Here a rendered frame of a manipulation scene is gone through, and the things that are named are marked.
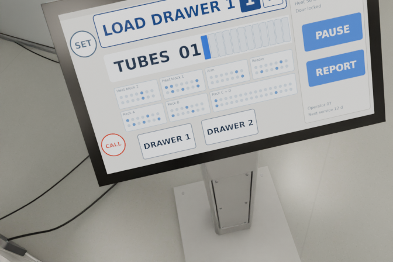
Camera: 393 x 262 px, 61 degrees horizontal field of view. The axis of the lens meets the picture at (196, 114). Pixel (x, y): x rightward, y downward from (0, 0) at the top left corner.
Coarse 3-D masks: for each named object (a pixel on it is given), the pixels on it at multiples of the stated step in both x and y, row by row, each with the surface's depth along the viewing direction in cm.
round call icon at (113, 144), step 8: (104, 136) 56; (112, 136) 56; (120, 136) 56; (104, 144) 56; (112, 144) 57; (120, 144) 57; (104, 152) 57; (112, 152) 57; (120, 152) 57; (128, 152) 57
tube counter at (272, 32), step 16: (288, 16) 53; (208, 32) 53; (224, 32) 53; (240, 32) 53; (256, 32) 54; (272, 32) 54; (288, 32) 54; (192, 48) 53; (208, 48) 54; (224, 48) 54; (240, 48) 54; (256, 48) 54
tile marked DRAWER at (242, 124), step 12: (252, 108) 57; (204, 120) 57; (216, 120) 57; (228, 120) 57; (240, 120) 57; (252, 120) 57; (204, 132) 57; (216, 132) 57; (228, 132) 58; (240, 132) 58; (252, 132) 58
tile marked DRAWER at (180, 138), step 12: (156, 132) 57; (168, 132) 57; (180, 132) 57; (192, 132) 57; (144, 144) 57; (156, 144) 57; (168, 144) 57; (180, 144) 58; (192, 144) 58; (144, 156) 58; (156, 156) 58
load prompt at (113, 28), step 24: (168, 0) 51; (192, 0) 52; (216, 0) 52; (240, 0) 52; (264, 0) 52; (96, 24) 51; (120, 24) 52; (144, 24) 52; (168, 24) 52; (192, 24) 53
